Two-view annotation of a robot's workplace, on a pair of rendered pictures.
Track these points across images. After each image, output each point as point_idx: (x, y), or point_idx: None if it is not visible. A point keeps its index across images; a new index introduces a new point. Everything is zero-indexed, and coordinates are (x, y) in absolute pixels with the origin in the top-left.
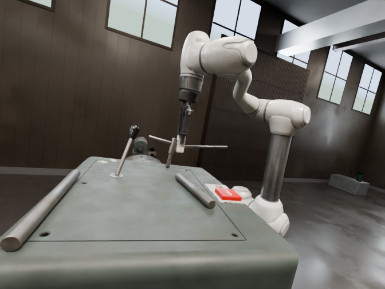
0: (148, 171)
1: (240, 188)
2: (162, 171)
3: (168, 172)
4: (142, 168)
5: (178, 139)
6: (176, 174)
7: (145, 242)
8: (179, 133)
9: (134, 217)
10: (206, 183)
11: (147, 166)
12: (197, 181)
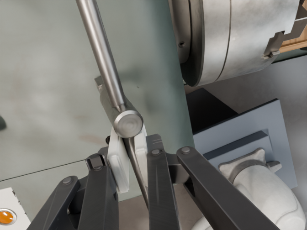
0: (12, 26)
1: (287, 229)
2: (41, 74)
3: (48, 92)
4: (24, 1)
5: (108, 147)
6: (46, 114)
7: None
8: (86, 162)
9: None
10: (20, 191)
11: (66, 13)
12: (18, 171)
